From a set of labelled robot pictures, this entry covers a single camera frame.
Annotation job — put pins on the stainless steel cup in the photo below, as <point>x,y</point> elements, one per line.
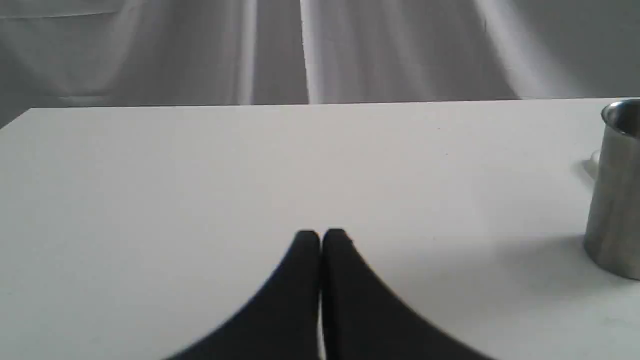
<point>612,237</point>

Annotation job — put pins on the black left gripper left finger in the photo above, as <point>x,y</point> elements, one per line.
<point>280,322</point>

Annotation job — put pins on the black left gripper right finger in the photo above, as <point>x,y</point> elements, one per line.
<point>362,319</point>

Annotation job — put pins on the grey fabric backdrop curtain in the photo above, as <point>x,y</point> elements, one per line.
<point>152,53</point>

